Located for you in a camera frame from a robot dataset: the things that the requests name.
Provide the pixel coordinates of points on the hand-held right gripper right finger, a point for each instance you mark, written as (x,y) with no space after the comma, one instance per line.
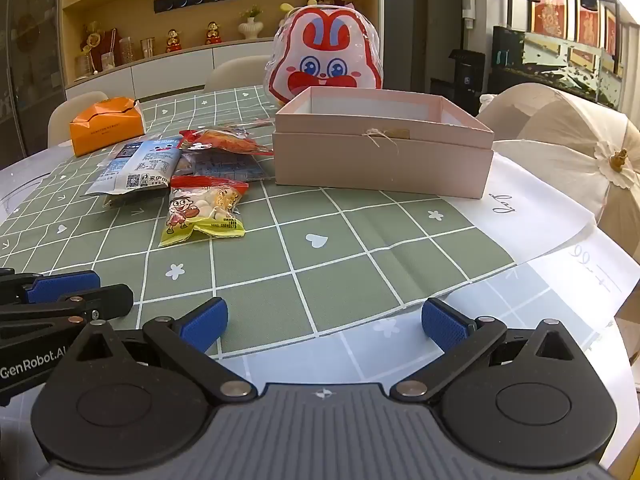
(445,322)

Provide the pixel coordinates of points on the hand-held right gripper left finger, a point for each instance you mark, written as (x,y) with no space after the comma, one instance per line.
(207,322)

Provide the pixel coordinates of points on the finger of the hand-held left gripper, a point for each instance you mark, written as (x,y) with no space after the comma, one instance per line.
(112,300)
(65,286)

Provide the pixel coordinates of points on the blue white snack packet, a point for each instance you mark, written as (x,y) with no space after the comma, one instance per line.
(135,165)

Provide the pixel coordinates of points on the pink cardboard box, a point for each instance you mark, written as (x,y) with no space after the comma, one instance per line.
(380,165)

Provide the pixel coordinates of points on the yellow red cartoon snack packet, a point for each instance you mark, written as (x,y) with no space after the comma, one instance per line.
(200,210)

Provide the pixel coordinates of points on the green grid tablecloth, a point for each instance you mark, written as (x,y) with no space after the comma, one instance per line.
(350,260)

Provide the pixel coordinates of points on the white paper sheet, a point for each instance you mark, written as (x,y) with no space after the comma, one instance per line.
(525,210)

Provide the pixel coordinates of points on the clear blue snack packet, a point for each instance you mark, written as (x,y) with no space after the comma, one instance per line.
(225,167)

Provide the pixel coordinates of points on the orange paper box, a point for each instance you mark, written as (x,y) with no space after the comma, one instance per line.
(105,130)

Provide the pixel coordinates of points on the beige chair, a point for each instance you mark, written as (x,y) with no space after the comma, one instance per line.
(235,72)
(75,110)

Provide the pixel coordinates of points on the red dried snack packet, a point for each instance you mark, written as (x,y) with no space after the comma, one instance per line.
(225,141)

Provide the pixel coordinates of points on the beige parasol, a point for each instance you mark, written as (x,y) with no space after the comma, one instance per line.
(560,130)

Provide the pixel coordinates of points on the gold trophy ornament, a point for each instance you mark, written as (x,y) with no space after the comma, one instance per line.
(97,45)

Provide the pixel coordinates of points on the black water dispenser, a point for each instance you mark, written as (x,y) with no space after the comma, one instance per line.
(465,80)

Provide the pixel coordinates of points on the clear glass cup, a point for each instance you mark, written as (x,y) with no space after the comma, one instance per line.
(147,47)
(127,50)

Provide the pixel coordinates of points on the gold red figurine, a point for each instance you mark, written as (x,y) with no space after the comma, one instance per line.
(214,34)
(173,42)

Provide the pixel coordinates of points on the glass fish tank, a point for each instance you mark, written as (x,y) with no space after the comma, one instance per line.
(550,60)

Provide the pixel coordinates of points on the red white rabbit bag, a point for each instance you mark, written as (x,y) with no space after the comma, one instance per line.
(325,50)

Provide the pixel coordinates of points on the white vase with flowers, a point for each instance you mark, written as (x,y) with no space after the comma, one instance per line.
(250,27)

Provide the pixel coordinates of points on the white wall device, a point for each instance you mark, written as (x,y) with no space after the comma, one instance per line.
(468,4)

